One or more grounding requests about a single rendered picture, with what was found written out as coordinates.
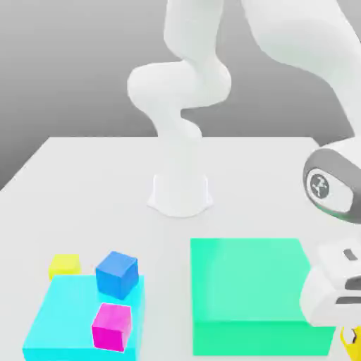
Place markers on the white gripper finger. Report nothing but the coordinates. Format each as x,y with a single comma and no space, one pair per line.
352,335

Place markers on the small blue cube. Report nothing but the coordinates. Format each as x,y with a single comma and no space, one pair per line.
116,276

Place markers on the small magenta cube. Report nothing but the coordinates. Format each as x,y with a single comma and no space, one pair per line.
111,327

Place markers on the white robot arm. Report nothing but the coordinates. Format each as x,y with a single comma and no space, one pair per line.
180,84

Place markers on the large green box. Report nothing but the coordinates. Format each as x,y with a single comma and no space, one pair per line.
248,282

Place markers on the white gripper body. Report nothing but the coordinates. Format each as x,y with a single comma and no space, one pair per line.
318,304

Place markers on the large cyan box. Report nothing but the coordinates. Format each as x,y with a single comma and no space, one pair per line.
62,318

